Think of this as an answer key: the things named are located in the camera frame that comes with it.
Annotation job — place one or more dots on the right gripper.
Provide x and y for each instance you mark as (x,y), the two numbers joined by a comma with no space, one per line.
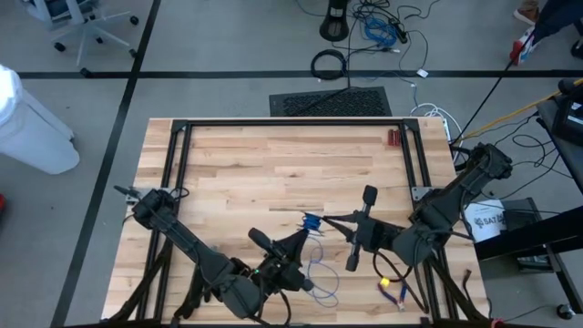
(378,237)

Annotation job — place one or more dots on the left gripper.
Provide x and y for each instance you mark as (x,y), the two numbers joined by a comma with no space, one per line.
(282,273)

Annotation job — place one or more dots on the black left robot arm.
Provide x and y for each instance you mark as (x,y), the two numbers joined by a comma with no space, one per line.
(196,255)

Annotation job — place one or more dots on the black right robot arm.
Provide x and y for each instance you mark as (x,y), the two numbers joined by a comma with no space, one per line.
(455,200)

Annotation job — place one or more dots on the small red block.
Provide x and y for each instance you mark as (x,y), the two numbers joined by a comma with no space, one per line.
(394,137)

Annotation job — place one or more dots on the black work glove green cuff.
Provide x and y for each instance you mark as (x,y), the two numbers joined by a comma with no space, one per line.
(191,296)

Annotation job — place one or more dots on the black floor mat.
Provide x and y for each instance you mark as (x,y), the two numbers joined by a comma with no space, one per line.
(332,102)

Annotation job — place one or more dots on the white power strip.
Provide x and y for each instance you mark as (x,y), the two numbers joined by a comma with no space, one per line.
(447,130)

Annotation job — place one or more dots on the white power adapter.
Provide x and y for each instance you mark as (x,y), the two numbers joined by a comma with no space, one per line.
(422,73)

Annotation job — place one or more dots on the black metal beam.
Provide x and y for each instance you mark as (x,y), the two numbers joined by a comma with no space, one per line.
(524,237)

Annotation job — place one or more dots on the black power strip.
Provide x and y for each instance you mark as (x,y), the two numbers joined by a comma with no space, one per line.
(400,32)

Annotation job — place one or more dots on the black cylinder stand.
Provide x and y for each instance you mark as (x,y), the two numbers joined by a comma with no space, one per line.
(334,25)

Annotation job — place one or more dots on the dark grey side table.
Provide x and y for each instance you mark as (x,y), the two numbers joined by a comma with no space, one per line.
(553,118)

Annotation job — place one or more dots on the black caster wheel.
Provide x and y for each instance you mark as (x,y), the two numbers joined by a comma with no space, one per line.
(565,311)

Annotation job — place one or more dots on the person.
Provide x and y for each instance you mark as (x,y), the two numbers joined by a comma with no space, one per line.
(551,18)
(527,11)

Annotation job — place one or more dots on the white trash bin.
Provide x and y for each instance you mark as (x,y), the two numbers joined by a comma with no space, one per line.
(32,132)

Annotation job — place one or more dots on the office chair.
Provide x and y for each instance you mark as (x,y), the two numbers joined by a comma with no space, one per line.
(88,29)

